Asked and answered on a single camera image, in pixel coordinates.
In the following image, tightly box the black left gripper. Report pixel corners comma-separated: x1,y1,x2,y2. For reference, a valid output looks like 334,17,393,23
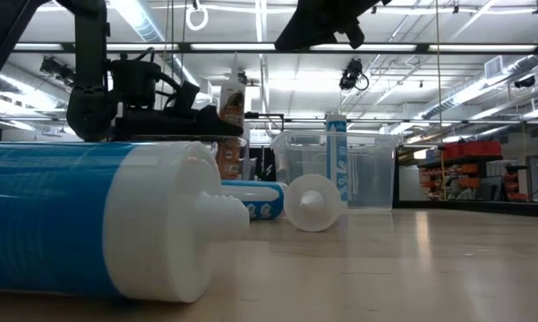
114,105,245,140

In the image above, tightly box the brown-label caulk tube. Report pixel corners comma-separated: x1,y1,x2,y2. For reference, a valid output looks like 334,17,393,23
218,52,248,181

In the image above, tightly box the blue silicone sealant tube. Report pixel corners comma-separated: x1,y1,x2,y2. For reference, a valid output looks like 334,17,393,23
220,179,292,221
325,114,349,208
0,140,251,304

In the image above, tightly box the orange sealant tube white nozzle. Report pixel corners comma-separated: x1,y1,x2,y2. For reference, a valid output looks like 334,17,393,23
283,173,344,233

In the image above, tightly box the thin hanging pole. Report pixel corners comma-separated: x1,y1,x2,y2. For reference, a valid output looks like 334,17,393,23
435,0,444,200

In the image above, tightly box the large clear plastic bin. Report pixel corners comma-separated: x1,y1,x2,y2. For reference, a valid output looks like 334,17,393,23
269,129,403,212

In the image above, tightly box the shelf with red bins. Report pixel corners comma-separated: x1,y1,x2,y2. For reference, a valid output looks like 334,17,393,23
418,140,530,203

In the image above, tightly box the black ceiling device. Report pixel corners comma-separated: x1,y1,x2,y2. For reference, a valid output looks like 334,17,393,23
513,74,537,89

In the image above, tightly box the black overhead camera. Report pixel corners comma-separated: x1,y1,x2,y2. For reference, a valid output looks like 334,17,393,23
338,57,371,92

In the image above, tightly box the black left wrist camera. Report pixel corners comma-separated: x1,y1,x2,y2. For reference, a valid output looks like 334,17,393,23
177,80,203,113

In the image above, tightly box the black overhead frame beam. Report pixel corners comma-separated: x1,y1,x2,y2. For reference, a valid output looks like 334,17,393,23
0,41,538,55

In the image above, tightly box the white cable loop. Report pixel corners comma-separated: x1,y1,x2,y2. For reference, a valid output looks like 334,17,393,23
185,0,209,32

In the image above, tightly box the silver ventilation duct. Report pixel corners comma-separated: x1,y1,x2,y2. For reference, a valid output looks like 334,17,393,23
420,54,538,122

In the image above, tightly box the black table frame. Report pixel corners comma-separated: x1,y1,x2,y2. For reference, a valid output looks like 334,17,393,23
393,199,538,219

